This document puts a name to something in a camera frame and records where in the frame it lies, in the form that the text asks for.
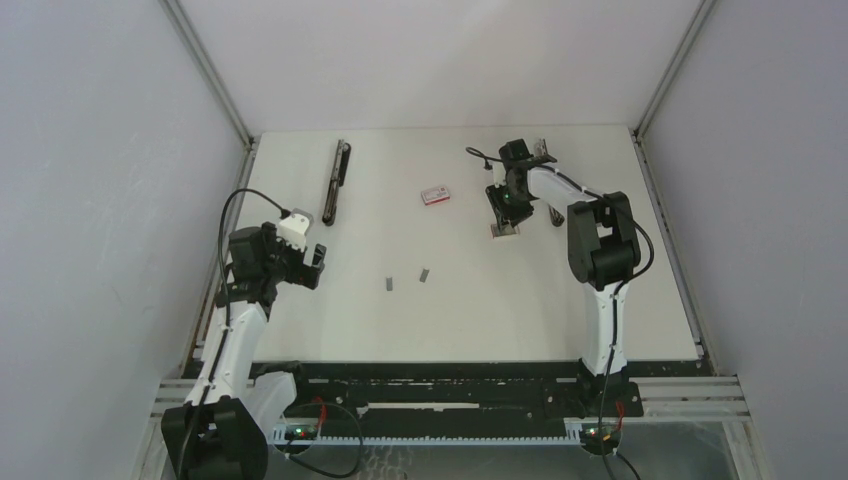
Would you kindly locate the aluminium frame rail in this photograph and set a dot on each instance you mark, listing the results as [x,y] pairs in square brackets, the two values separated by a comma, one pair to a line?
[193,44]

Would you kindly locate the staple box tray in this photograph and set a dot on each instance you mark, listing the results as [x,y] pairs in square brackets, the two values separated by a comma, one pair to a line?
[499,231]

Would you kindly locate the black stapler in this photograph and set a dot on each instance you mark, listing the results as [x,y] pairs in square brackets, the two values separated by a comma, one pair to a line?
[336,181]

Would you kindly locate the red white staple box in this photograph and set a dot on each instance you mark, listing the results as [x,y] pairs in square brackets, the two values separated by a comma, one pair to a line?
[435,195]

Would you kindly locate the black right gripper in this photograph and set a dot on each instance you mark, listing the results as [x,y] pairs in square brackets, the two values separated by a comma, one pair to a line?
[504,214]

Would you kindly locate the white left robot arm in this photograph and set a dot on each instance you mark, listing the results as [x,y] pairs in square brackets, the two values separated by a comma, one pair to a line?
[218,432]

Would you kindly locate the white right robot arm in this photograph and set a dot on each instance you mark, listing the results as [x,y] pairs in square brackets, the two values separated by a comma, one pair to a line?
[603,240]

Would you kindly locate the white cable duct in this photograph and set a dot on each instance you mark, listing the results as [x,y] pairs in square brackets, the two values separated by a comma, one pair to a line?
[568,434]

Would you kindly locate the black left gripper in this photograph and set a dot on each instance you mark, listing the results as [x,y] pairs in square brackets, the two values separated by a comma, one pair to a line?
[302,274]

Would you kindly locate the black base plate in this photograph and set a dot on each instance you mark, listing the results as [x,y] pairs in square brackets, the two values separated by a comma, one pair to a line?
[469,398]

